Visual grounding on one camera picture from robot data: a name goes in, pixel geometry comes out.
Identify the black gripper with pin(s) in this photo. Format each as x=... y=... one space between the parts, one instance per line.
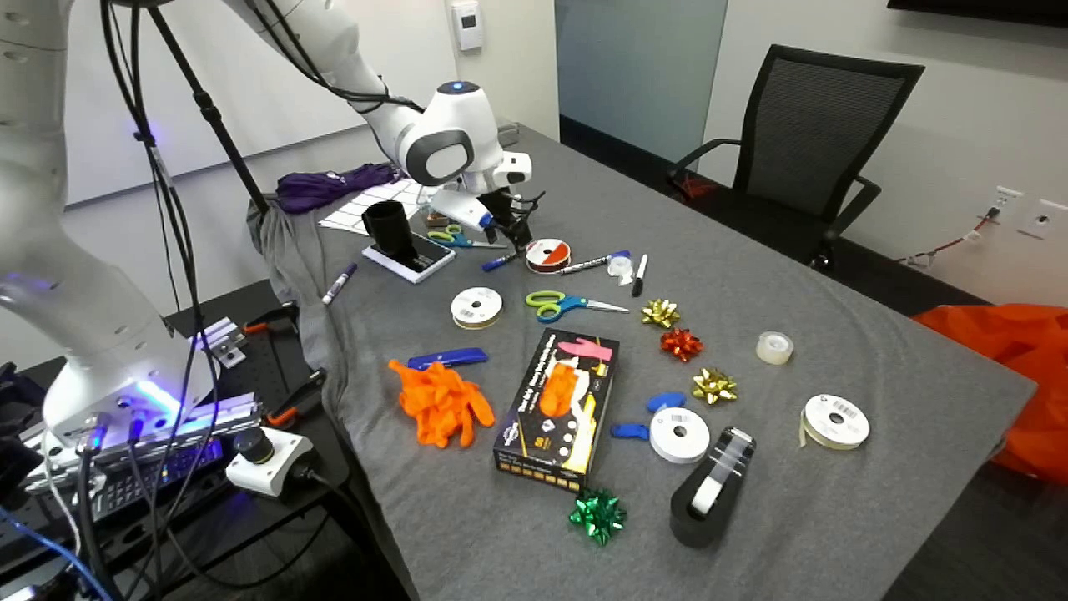
x=509 y=205

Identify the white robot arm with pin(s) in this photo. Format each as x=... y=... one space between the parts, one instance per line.
x=337 y=44

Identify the silver grey marker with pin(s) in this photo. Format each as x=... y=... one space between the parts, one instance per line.
x=585 y=264

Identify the black cup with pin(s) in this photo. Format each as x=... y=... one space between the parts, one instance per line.
x=388 y=235

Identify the long blue marker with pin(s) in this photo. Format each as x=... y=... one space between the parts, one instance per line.
x=449 y=359

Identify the black marker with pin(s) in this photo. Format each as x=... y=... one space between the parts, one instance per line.
x=638 y=275

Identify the purple marker white barrel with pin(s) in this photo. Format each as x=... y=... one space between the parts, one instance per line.
x=340 y=284

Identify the orange and white ribbon spool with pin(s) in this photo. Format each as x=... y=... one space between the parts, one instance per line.
x=548 y=255

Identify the white tablet device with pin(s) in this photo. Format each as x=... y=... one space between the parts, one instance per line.
x=431 y=264

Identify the white ribbon spool gold ribbon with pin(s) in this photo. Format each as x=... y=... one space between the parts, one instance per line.
x=476 y=309

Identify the white label sheets stack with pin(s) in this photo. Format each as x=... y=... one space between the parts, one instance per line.
x=353 y=218

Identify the gold gift bow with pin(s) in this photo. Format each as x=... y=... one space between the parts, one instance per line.
x=711 y=387
x=664 y=315

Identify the orange gloves pile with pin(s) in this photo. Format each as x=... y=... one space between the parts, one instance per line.
x=439 y=402

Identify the purple cloth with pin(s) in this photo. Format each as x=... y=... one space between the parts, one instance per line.
x=322 y=189

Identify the black glove box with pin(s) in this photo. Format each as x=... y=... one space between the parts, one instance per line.
x=557 y=436

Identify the red gift bow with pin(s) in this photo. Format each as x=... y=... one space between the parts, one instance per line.
x=683 y=345

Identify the blue clip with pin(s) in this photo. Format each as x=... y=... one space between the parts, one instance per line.
x=630 y=432
x=667 y=402

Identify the clear tape roll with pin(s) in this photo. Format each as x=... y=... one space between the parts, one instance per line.
x=775 y=347

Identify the green gift bow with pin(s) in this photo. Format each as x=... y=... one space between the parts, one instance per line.
x=600 y=514

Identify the silver metal clamp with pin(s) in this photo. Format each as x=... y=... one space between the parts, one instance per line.
x=217 y=339

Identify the black tape dispenser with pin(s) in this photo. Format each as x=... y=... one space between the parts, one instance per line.
x=711 y=488

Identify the black mesh office chair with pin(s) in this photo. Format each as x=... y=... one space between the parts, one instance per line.
x=820 y=122

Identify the white power strip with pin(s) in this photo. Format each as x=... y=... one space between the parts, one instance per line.
x=270 y=464

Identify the black equipment cart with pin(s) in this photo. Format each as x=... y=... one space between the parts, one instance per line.
x=280 y=546

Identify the metal robot mounting plate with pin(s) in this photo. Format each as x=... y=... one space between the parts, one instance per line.
x=167 y=429

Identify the orange bag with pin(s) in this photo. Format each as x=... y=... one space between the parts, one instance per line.
x=1014 y=354

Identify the white wall thermostat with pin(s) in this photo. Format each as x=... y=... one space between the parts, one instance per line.
x=470 y=22

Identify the black camera tripod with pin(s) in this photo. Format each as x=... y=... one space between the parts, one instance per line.
x=213 y=118

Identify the black wall television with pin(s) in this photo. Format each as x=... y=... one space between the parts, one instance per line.
x=978 y=9

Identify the white wall outlet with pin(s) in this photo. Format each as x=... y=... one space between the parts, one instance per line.
x=1053 y=218

